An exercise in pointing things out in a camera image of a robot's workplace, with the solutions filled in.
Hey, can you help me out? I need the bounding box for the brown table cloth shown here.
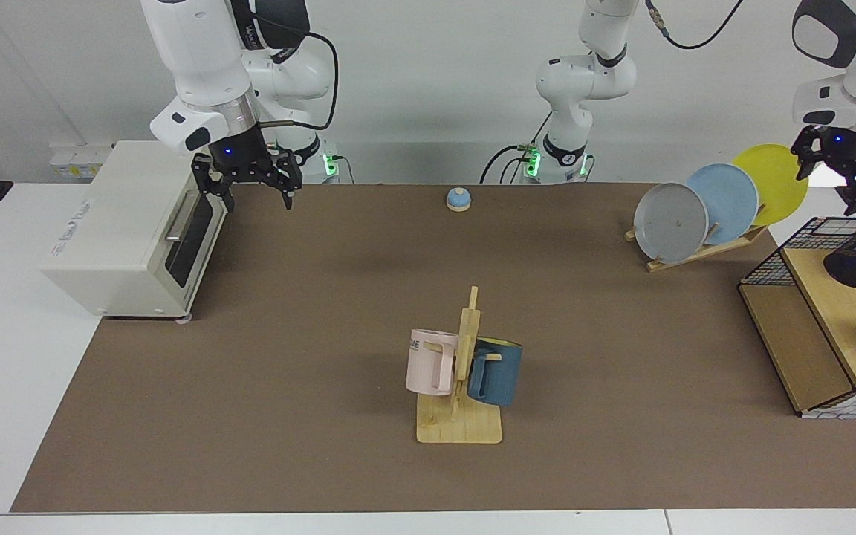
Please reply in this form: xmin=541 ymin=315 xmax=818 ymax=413
xmin=10 ymin=183 xmax=856 ymax=513

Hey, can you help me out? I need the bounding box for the wooden plate rack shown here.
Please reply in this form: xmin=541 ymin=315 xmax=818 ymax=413
xmin=624 ymin=204 xmax=769 ymax=273

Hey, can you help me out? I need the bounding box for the pale toaster oven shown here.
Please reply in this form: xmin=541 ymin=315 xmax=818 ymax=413
xmin=39 ymin=140 xmax=234 ymax=322

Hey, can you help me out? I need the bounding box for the light blue plate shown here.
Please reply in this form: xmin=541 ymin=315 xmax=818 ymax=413
xmin=684 ymin=163 xmax=759 ymax=247

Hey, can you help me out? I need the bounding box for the yellow plate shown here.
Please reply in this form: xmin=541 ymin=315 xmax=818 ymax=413
xmin=733 ymin=143 xmax=810 ymax=227

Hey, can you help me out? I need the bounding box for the dark teal mug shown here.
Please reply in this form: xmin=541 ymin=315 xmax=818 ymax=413
xmin=467 ymin=337 xmax=525 ymax=408

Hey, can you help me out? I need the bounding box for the white wall socket strip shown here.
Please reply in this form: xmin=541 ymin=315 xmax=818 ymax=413
xmin=49 ymin=143 xmax=115 ymax=181

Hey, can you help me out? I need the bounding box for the pink mug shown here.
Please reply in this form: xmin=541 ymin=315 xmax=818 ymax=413
xmin=405 ymin=328 xmax=460 ymax=397

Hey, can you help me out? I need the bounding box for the wire basket with wooden floor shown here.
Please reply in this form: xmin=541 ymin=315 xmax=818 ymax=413
xmin=738 ymin=216 xmax=856 ymax=421

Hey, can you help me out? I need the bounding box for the wooden cup stand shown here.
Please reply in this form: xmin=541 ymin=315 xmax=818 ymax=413
xmin=416 ymin=286 xmax=504 ymax=445

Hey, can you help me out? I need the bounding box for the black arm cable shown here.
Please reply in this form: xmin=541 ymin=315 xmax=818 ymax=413
xmin=643 ymin=0 xmax=745 ymax=51
xmin=259 ymin=30 xmax=340 ymax=133

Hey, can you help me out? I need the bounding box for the grey plate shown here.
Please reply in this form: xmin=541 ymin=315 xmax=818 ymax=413
xmin=633 ymin=183 xmax=710 ymax=265

